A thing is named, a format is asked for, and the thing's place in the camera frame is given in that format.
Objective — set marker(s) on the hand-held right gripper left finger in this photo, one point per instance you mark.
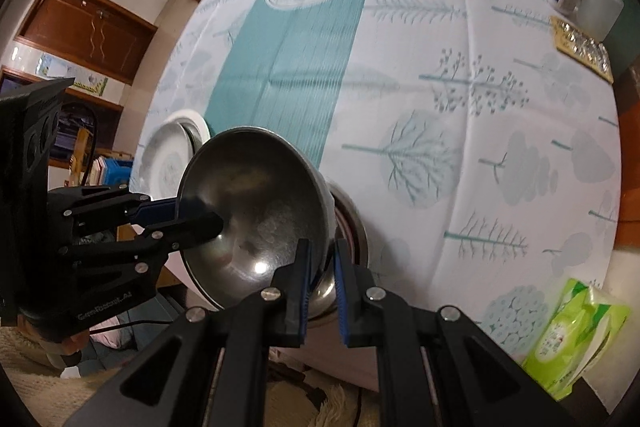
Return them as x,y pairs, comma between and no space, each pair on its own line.
302,292

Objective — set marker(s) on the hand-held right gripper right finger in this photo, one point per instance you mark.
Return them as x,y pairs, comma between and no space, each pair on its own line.
342,292

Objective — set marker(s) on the translucent plastic bottle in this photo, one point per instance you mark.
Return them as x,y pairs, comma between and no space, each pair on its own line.
600,7

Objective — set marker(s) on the teal tree print tablecloth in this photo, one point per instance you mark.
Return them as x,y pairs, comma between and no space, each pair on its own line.
450,32

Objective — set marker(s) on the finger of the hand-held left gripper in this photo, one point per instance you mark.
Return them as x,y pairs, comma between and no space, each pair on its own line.
160,209
195,229

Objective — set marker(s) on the wooden cabinet door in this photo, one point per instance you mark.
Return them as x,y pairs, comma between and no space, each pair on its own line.
85,32

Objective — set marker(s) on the blue crate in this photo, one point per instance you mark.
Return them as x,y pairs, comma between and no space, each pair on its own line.
117,169

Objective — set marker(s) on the white plate with grey pattern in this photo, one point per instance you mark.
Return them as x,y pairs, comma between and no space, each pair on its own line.
160,167

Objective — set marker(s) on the colourful wall sticker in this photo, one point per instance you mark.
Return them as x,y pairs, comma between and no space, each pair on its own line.
70,74

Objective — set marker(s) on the green wet wipes pack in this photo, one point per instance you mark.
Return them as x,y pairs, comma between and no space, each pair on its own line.
565,337

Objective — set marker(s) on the foil blister pack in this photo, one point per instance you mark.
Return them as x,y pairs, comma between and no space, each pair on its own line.
582,47

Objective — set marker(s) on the person's left hand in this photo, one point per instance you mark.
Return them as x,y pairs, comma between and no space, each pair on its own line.
75,341

